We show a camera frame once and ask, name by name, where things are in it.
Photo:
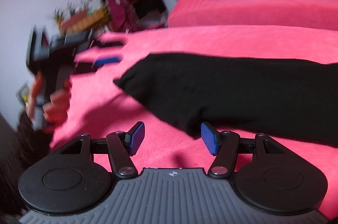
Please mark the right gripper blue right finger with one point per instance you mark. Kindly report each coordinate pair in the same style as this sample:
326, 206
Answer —
223, 146

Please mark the black knit pants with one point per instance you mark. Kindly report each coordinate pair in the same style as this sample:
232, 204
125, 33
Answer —
287, 98

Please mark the wooden shelf with plants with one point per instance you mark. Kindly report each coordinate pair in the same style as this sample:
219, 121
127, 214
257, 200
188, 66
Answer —
85, 20

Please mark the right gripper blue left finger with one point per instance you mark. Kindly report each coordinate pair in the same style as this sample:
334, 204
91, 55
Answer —
121, 146

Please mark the far pink bed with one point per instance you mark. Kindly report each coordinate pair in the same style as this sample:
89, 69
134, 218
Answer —
317, 14

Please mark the pink bed blanket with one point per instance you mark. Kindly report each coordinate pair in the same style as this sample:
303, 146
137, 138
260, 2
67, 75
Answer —
99, 106

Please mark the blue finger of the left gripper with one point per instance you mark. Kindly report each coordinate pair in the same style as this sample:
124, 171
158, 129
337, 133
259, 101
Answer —
85, 67
108, 44

